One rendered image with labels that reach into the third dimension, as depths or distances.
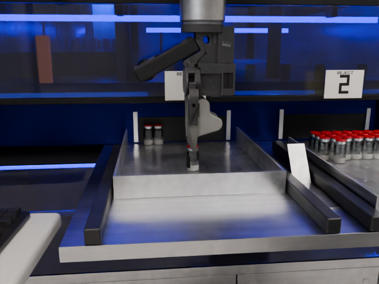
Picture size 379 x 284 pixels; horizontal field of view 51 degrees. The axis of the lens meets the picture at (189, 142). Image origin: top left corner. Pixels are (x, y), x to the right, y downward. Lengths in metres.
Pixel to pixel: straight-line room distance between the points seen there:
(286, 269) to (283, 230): 0.51
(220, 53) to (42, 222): 0.42
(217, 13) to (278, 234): 0.35
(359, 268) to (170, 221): 0.66
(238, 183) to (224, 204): 0.05
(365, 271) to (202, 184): 0.61
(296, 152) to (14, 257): 0.46
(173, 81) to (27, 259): 0.43
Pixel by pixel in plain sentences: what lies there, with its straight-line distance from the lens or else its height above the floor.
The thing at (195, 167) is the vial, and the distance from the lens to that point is 0.71.
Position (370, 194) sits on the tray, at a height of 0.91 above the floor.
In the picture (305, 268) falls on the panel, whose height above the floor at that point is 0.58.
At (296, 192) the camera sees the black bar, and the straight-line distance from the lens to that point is 0.60.
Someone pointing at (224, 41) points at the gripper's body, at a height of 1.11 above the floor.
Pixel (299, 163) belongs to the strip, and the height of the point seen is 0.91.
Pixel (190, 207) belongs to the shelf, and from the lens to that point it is 0.56.
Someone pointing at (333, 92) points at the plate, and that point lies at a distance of 0.91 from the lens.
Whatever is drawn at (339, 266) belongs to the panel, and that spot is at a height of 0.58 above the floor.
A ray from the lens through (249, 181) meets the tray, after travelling 0.61.
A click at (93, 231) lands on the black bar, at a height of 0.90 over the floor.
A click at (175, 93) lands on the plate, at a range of 0.83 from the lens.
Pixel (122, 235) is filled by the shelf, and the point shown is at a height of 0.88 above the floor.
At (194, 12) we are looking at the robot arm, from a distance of 0.65.
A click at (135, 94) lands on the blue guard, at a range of 0.83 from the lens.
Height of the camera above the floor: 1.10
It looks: 14 degrees down
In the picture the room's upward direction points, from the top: straight up
